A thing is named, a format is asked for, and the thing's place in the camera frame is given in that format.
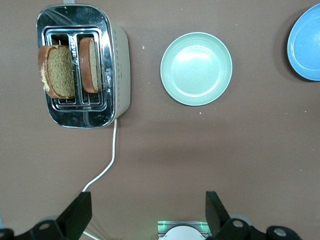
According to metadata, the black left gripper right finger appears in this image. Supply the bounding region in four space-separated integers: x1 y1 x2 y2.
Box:
205 191 303 240

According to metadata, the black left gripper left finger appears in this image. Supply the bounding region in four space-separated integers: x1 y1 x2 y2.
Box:
0 191 93 240

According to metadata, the brown bread slice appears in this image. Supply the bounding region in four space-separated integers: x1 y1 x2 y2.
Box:
78 37 102 94
37 44 77 99

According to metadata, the pale green plate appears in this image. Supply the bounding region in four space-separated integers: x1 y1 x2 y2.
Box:
160 31 234 107

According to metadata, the blue plate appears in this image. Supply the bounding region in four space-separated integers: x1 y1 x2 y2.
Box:
286 2 320 82

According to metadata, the chrome beige toaster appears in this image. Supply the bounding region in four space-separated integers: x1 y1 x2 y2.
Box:
36 0 132 130

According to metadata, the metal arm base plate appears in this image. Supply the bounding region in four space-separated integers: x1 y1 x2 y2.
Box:
156 220 212 240

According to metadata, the white toaster power cord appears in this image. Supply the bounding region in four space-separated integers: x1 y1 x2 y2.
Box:
81 118 119 240

